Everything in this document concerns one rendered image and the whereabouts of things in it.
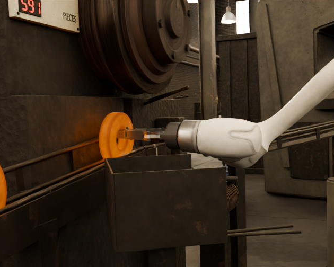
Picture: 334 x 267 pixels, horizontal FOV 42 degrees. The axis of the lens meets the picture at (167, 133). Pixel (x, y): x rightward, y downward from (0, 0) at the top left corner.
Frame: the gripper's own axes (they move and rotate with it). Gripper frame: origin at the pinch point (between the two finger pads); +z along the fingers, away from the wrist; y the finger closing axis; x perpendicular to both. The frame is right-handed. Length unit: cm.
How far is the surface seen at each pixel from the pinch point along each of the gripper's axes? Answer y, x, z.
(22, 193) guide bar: -36.1, -11.4, 3.2
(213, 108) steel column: 860, -4, 246
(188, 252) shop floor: 121, -78, 23
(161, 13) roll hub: 10.8, 35.8, -8.8
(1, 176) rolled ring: -46.1, -5.8, -0.8
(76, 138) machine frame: -11.0, -1.2, 6.8
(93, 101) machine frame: -1.7, 9.1, 7.3
